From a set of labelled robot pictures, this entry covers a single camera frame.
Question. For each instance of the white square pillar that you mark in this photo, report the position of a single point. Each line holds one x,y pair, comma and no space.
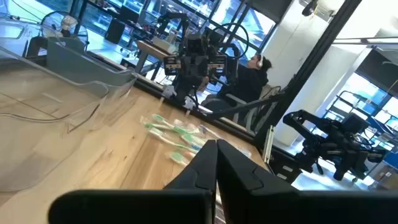
295,46

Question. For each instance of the black speaker box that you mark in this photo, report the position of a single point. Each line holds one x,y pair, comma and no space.
115,31

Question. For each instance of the cardboard box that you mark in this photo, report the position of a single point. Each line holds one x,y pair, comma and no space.
387,177

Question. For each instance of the black background robot arm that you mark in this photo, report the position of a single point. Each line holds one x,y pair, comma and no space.
186,23

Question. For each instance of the clear plastic bin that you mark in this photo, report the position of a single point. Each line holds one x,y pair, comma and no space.
121,90
37,102

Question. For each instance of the grey metal bracket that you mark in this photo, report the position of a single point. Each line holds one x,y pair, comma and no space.
188,104
168,91

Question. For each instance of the white box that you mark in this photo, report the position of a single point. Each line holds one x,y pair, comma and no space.
161,44

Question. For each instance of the black drawer cabinet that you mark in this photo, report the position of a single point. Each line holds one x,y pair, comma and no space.
281,161

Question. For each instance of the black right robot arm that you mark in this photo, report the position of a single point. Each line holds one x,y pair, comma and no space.
195,42

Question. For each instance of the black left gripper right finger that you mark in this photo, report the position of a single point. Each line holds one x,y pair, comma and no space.
280,208

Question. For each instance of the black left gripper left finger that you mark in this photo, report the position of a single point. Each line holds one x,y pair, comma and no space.
140,208

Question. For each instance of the black aluminium rig frame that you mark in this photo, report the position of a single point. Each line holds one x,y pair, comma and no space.
311,59

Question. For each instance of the blue toothbrush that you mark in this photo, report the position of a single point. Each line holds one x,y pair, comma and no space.
206,130

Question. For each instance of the green toothbrush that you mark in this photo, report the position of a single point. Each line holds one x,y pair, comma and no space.
178,157
155,127
174,124
157,133
190,139

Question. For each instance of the wooden side table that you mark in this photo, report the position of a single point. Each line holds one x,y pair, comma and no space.
152,49

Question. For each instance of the teal plastic bin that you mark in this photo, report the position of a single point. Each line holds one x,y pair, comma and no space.
87,67

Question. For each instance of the white bracket strip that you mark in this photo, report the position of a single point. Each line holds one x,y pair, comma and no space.
269,143

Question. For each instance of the blue storage shelving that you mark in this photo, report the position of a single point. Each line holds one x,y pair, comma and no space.
367,107

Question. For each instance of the grey office chair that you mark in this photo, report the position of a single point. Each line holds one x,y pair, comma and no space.
237,100

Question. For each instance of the person's white headphones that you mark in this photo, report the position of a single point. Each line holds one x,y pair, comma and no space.
260,62

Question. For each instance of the black stool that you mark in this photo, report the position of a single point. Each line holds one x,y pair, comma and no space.
35,45

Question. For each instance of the person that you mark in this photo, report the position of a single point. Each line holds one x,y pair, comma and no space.
248,84

